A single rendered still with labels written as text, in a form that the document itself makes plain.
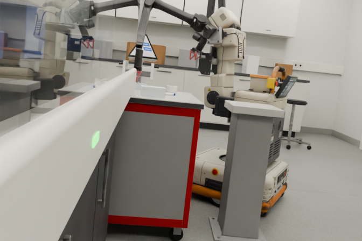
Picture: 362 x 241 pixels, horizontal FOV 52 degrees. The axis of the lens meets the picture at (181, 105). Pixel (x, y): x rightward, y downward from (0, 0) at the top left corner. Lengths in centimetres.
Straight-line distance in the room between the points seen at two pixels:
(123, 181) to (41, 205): 172
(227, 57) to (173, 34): 354
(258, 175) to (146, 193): 62
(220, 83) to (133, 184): 110
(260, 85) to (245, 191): 82
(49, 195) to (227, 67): 252
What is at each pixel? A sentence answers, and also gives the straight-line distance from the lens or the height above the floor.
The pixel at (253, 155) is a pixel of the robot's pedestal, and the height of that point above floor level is 49.
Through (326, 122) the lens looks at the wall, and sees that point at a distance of 683.
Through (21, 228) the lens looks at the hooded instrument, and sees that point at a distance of 21.
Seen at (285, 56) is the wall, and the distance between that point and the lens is 648.
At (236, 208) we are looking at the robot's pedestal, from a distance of 215.
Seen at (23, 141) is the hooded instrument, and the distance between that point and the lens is 21.
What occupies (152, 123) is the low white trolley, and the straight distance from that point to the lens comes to 187.
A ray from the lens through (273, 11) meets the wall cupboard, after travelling 610.
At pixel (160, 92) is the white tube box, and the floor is 79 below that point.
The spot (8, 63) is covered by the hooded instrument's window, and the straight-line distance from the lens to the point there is 20.
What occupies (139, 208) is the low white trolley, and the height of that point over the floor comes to 18.
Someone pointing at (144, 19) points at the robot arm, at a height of 121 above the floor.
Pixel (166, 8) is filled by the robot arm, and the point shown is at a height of 132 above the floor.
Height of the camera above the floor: 95
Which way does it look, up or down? 7 degrees down
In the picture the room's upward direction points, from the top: 6 degrees clockwise
